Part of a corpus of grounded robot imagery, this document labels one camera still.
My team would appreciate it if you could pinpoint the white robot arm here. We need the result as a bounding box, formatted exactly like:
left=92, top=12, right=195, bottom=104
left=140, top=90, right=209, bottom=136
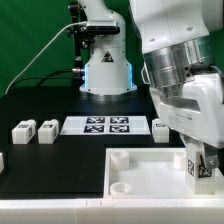
left=79, top=0, right=224, bottom=169

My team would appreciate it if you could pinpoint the white sheet with markers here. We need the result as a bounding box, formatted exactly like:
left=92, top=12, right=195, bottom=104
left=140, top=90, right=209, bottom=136
left=61, top=116, right=151, bottom=135

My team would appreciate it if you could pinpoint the white square tabletop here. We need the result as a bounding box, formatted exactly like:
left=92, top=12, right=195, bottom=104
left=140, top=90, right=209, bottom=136
left=103, top=148, right=224, bottom=199

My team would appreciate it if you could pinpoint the white cable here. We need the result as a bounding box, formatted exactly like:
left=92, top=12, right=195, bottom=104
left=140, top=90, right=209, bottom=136
left=4, top=21, right=88, bottom=95

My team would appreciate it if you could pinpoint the white block at left edge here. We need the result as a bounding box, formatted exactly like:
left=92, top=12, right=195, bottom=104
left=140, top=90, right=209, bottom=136
left=0, top=153, right=4, bottom=174

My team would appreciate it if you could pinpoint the white front fence wall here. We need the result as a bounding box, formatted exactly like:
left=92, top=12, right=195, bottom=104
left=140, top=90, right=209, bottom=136
left=0, top=199, right=224, bottom=224

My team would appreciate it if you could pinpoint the black cable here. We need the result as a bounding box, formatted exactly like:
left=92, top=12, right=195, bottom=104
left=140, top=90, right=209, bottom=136
left=7, top=68, right=85, bottom=94

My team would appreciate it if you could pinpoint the black camera stand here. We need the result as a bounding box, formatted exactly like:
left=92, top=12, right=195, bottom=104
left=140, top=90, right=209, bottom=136
left=67, top=1, right=94, bottom=78

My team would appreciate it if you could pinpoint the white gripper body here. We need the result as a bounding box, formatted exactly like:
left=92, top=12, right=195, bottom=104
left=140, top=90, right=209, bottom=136
left=149, top=73, right=224, bottom=149

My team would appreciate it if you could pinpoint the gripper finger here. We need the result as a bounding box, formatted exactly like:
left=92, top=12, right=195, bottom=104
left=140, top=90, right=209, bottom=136
left=203, top=144, right=219, bottom=170

